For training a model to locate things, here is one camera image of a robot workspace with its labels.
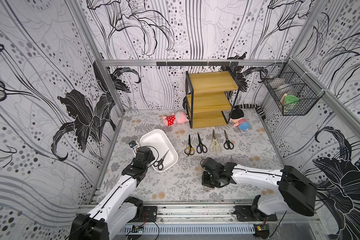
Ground cream handled kitchen scissors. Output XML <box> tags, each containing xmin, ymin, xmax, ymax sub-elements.
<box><xmin>210</xmin><ymin>130</ymin><xmax>222</xmax><ymax>153</ymax></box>

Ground white plastic storage box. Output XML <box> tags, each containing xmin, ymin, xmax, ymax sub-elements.
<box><xmin>140</xmin><ymin>129</ymin><xmax>179</xmax><ymax>172</ymax></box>

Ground all black scissors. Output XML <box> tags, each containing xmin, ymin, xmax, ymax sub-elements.
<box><xmin>197</xmin><ymin>133</ymin><xmax>208</xmax><ymax>154</ymax></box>

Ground black handled steel scissors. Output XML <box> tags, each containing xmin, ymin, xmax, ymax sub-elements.
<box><xmin>224</xmin><ymin>130</ymin><xmax>234</xmax><ymax>150</ymax></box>

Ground yellow handled scissors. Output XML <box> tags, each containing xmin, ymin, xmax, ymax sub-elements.
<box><xmin>184</xmin><ymin>135</ymin><xmax>195</xmax><ymax>156</ymax></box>

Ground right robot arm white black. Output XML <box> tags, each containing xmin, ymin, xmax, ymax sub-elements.
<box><xmin>201</xmin><ymin>158</ymin><xmax>317</xmax><ymax>221</ymax></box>

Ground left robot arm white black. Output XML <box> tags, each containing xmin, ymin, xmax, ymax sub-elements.
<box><xmin>66</xmin><ymin>146</ymin><xmax>156</xmax><ymax>240</ymax></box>

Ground plush doll blue shorts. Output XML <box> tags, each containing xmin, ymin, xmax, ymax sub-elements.
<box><xmin>230</xmin><ymin>109</ymin><xmax>250</xmax><ymax>131</ymax></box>

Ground pink plush doll red dress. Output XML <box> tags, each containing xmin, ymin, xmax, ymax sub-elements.
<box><xmin>162</xmin><ymin>112</ymin><xmax>190</xmax><ymax>127</ymax></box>

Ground striped black white plush tail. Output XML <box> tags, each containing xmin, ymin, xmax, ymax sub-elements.
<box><xmin>234</xmin><ymin>104</ymin><xmax>266</xmax><ymax>120</ymax></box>

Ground green lid in basket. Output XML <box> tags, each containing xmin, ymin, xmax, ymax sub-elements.
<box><xmin>284</xmin><ymin>95</ymin><xmax>300</xmax><ymax>110</ymax></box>

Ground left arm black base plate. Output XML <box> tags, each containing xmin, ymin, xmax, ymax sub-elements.
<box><xmin>130</xmin><ymin>206</ymin><xmax>158</xmax><ymax>223</ymax></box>

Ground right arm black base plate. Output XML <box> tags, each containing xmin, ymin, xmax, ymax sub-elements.
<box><xmin>234</xmin><ymin>206</ymin><xmax>278</xmax><ymax>223</ymax></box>

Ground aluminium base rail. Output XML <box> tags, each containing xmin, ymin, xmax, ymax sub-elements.
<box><xmin>77</xmin><ymin>200</ymin><xmax>320</xmax><ymax>224</ymax></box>

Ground white slotted cable duct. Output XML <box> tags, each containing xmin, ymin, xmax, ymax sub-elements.
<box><xmin>118</xmin><ymin>224</ymin><xmax>255</xmax><ymax>236</ymax></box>

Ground wooden shelf black frame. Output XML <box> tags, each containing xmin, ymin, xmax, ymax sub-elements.
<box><xmin>185</xmin><ymin>71</ymin><xmax>239</xmax><ymax>129</ymax></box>

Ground black hook rail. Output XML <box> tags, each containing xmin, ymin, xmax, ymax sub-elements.
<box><xmin>156</xmin><ymin>61</ymin><xmax>239</xmax><ymax>67</ymax></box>

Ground black wire basket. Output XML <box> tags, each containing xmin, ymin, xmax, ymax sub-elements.
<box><xmin>260</xmin><ymin>63</ymin><xmax>324</xmax><ymax>116</ymax></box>

